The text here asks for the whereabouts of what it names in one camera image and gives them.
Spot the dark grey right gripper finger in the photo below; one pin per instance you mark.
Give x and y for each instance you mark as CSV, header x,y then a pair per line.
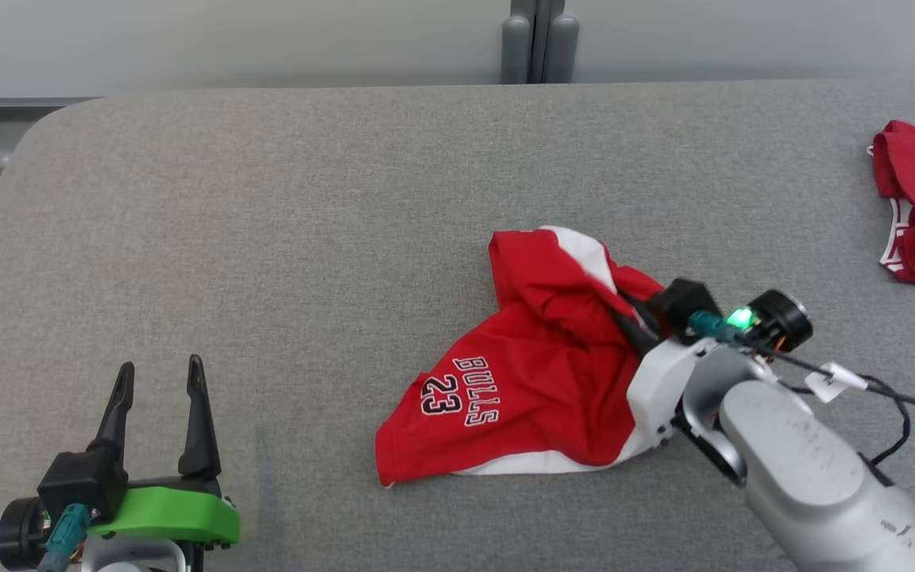
x,y
640,310
638,338

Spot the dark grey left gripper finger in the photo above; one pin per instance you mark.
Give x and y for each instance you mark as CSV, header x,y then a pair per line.
x,y
199,437
116,413

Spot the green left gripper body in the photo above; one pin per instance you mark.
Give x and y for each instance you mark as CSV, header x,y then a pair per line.
x,y
179,515

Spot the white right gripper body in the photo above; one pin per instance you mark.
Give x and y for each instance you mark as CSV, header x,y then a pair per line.
x,y
660,389

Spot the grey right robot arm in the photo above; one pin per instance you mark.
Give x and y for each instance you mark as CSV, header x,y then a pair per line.
x,y
807,477

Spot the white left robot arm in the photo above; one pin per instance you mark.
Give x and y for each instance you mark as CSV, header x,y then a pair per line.
x,y
132,560

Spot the black round right gripper motor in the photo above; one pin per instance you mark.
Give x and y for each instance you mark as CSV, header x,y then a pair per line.
x,y
783,318

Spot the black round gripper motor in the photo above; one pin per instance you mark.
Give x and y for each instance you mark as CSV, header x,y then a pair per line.
x,y
17,536
783,318

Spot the black round left gripper motor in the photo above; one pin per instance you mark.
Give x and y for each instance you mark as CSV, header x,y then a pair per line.
x,y
17,536

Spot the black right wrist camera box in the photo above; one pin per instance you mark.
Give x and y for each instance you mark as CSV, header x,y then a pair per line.
x,y
684,306

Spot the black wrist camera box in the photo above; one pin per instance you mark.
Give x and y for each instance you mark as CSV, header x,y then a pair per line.
x,y
684,306
80,481

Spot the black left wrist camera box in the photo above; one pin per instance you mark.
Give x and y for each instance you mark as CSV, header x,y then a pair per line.
x,y
80,481

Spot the grey double wall post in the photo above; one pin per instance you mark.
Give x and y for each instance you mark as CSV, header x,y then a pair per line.
x,y
517,48

